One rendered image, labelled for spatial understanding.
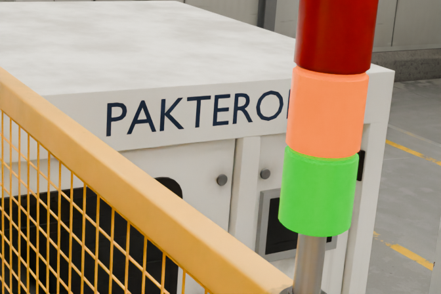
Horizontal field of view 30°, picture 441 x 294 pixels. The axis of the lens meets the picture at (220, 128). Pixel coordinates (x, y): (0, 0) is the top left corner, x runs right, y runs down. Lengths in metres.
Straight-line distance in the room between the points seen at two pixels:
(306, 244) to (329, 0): 0.17
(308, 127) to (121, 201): 0.33
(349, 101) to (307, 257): 0.12
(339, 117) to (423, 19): 11.30
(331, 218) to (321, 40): 0.12
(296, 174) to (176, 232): 0.21
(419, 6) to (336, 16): 11.20
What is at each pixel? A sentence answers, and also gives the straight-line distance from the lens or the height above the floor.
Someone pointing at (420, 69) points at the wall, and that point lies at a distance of 11.78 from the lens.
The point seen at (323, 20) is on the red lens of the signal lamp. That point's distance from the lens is 0.51.
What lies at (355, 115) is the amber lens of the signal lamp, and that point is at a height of 2.24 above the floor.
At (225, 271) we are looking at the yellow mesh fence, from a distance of 0.66.
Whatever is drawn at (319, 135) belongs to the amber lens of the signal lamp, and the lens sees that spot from 0.53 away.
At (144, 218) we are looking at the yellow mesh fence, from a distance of 0.78.
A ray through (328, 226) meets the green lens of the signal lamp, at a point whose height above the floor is 2.17.
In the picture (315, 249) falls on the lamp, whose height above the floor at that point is 2.15.
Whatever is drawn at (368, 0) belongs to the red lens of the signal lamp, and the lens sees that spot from 0.52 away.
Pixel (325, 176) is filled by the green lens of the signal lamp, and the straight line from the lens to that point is 0.54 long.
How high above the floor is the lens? 2.38
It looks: 16 degrees down
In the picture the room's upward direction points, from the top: 4 degrees clockwise
